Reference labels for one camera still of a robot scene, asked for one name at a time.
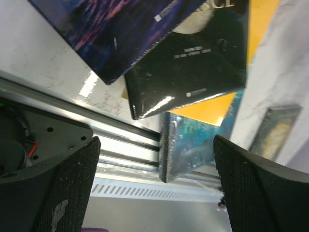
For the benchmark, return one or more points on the yellow cover book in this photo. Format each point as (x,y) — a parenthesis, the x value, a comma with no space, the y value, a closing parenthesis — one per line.
(212,111)

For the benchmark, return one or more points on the purple galaxy cover book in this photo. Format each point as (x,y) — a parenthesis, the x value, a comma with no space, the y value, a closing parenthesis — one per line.
(110,36)

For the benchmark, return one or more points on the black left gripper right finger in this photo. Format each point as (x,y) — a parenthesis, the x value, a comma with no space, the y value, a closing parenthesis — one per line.
(261,195)

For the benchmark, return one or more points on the teal ocean cover book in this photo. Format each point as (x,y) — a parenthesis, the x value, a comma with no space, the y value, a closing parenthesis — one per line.
(187,144)

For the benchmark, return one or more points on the black moon cover book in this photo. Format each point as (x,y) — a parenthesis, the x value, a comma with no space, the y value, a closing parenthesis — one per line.
(190,67)

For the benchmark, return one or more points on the aluminium mounting rail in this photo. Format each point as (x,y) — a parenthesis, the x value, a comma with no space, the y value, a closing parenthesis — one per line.
(124,144)

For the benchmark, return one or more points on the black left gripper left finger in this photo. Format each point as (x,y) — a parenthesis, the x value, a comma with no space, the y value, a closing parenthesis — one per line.
(52,195)

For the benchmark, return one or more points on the green gold forest book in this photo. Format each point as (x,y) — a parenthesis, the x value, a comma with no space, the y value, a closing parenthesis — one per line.
(274,130)

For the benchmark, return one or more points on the white slotted cable duct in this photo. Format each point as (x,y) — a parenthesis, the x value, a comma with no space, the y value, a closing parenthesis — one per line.
(143,191)

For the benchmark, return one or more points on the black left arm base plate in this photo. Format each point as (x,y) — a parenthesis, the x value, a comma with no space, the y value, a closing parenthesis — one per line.
(29,135)

